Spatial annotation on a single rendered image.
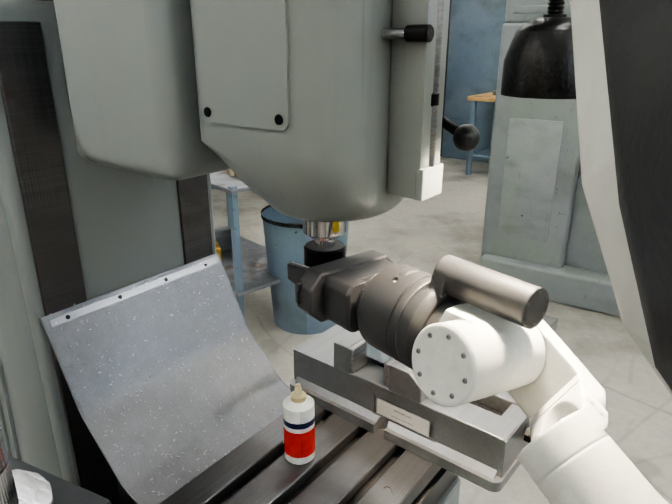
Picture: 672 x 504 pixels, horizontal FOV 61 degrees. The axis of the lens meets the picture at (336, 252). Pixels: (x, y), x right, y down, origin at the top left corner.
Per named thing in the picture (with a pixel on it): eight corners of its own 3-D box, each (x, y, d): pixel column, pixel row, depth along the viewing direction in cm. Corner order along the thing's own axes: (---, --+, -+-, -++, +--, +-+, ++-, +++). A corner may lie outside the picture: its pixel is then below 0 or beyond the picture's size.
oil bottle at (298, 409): (321, 453, 76) (320, 381, 72) (301, 470, 73) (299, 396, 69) (298, 441, 78) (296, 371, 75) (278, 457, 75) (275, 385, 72)
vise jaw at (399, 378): (465, 364, 84) (467, 340, 82) (420, 404, 75) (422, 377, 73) (429, 351, 87) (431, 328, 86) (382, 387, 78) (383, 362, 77)
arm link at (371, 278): (385, 230, 65) (468, 260, 56) (383, 307, 69) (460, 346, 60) (293, 254, 58) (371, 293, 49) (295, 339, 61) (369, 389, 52)
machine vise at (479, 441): (543, 433, 80) (553, 365, 76) (497, 495, 69) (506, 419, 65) (345, 352, 101) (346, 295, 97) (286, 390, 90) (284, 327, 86)
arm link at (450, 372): (441, 355, 58) (540, 408, 50) (363, 372, 52) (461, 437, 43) (464, 248, 56) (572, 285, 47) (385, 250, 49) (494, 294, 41)
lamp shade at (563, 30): (601, 100, 44) (615, 12, 42) (504, 98, 45) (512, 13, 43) (581, 91, 51) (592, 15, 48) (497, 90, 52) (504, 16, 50)
